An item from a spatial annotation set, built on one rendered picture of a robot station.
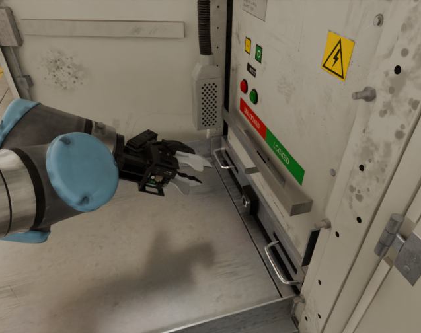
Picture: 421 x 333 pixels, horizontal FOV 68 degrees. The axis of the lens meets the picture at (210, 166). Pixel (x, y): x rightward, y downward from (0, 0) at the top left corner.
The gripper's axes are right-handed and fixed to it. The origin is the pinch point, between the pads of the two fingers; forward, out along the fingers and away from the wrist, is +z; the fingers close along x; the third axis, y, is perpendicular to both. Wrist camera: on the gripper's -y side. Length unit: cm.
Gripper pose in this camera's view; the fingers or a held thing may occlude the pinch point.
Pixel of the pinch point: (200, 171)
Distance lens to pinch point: 68.5
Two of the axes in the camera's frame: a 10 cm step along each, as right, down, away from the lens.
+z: 8.3, 2.5, 5.0
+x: 4.8, -7.8, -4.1
